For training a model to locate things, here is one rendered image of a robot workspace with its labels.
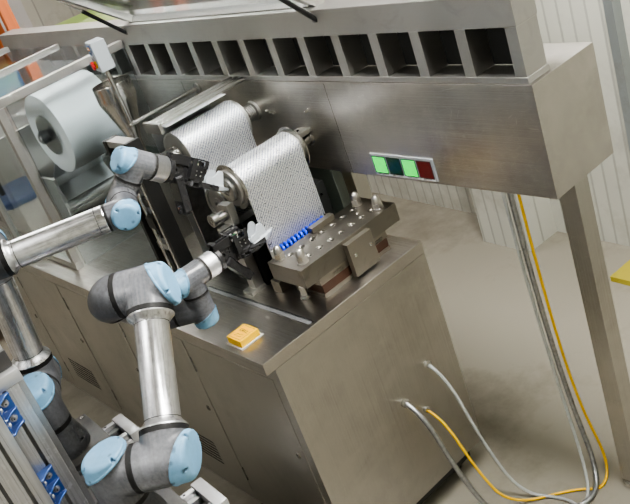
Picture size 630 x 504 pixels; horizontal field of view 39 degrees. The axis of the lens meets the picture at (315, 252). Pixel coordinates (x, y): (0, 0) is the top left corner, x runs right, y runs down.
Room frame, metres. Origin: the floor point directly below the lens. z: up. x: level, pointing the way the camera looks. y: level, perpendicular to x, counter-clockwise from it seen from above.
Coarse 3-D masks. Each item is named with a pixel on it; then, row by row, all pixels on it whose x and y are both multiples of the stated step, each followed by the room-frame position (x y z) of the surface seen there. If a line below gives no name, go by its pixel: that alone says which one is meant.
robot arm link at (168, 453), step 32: (128, 288) 1.95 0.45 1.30; (160, 288) 1.93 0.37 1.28; (128, 320) 1.92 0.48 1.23; (160, 320) 1.89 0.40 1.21; (160, 352) 1.83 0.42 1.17; (160, 384) 1.77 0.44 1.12; (160, 416) 1.72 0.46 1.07; (160, 448) 1.65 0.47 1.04; (192, 448) 1.67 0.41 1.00; (160, 480) 1.62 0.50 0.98; (192, 480) 1.64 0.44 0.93
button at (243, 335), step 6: (246, 324) 2.26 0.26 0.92; (240, 330) 2.24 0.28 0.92; (246, 330) 2.23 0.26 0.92; (252, 330) 2.21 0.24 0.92; (258, 330) 2.21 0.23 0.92; (228, 336) 2.23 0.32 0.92; (234, 336) 2.22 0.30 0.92; (240, 336) 2.20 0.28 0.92; (246, 336) 2.19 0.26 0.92; (252, 336) 2.20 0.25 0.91; (234, 342) 2.20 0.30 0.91; (240, 342) 2.18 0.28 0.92; (246, 342) 2.19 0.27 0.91
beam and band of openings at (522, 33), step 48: (336, 0) 2.49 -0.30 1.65; (384, 0) 2.28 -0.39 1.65; (432, 0) 2.11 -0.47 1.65; (480, 0) 1.98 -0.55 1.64; (528, 0) 1.95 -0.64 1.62; (144, 48) 3.49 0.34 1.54; (192, 48) 3.08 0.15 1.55; (240, 48) 2.84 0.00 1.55; (288, 48) 2.71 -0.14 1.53; (336, 48) 2.45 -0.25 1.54; (384, 48) 2.31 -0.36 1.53; (432, 48) 2.19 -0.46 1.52; (480, 48) 2.07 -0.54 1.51; (528, 48) 1.93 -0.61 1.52
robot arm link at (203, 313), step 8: (200, 296) 2.25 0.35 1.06; (208, 296) 2.27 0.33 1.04; (184, 304) 2.28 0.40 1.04; (192, 304) 2.25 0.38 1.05; (200, 304) 2.25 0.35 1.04; (208, 304) 2.26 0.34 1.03; (176, 312) 2.27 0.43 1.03; (184, 312) 2.26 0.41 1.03; (192, 312) 2.26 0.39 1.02; (200, 312) 2.25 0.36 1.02; (208, 312) 2.26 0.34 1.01; (216, 312) 2.28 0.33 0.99; (176, 320) 2.27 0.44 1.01; (184, 320) 2.26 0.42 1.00; (192, 320) 2.26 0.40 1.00; (200, 320) 2.25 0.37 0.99; (208, 320) 2.25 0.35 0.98; (216, 320) 2.26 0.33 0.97; (200, 328) 2.26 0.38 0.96
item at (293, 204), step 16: (304, 176) 2.55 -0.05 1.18; (272, 192) 2.48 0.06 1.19; (288, 192) 2.51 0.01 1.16; (304, 192) 2.54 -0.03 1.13; (256, 208) 2.44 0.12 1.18; (272, 208) 2.47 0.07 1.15; (288, 208) 2.50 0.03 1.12; (304, 208) 2.53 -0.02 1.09; (320, 208) 2.56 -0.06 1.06; (272, 224) 2.46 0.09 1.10; (288, 224) 2.49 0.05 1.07; (304, 224) 2.52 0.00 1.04; (272, 240) 2.45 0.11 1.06
